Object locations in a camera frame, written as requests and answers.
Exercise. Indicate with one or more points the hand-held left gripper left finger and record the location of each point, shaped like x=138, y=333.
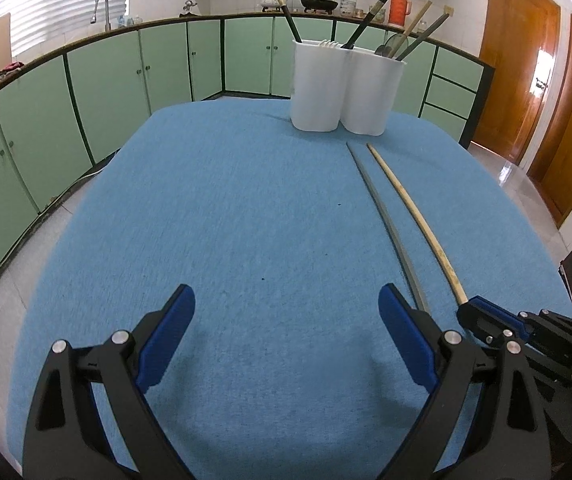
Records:
x=165, y=340

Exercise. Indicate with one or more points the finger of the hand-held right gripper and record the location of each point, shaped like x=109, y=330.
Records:
x=481, y=330
x=501, y=317

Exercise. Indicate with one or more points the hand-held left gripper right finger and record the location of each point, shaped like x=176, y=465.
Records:
x=408, y=342

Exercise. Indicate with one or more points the grey metal chopstick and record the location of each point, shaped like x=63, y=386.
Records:
x=389, y=225
x=428, y=31

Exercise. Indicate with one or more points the wooden chopstick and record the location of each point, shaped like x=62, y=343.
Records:
x=422, y=221
x=418, y=16

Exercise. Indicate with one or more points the white utensil holder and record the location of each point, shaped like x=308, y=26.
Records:
x=316, y=90

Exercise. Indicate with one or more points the black chopstick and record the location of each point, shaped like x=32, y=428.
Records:
x=290, y=20
x=366, y=22

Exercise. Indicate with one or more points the blue tablecloth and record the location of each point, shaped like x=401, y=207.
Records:
x=241, y=210

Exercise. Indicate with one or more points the brown wooden door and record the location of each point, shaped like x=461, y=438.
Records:
x=571, y=135
x=516, y=60

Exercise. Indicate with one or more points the green cabinet drawer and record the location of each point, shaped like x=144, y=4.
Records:
x=443, y=124
x=452, y=97
x=458, y=70

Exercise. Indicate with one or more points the green base cabinet run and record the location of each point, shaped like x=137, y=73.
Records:
x=115, y=75

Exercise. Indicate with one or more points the red cloth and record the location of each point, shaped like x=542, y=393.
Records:
x=9, y=69

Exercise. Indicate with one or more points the small clear bottle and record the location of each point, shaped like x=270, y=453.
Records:
x=121, y=21

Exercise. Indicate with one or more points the red thermos flask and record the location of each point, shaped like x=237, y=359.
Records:
x=400, y=10

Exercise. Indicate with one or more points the patterned canister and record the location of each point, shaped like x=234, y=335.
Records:
x=380, y=16
x=348, y=8

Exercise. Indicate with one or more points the metal kitchen faucet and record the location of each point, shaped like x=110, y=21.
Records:
x=107, y=15

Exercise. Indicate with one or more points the metal kettle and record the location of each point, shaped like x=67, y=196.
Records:
x=189, y=7

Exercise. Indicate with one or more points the black wok with lid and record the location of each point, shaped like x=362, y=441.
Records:
x=320, y=4

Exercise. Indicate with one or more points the white window blinds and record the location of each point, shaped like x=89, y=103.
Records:
x=55, y=5

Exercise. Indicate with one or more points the white cooking pot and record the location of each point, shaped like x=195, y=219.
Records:
x=271, y=1

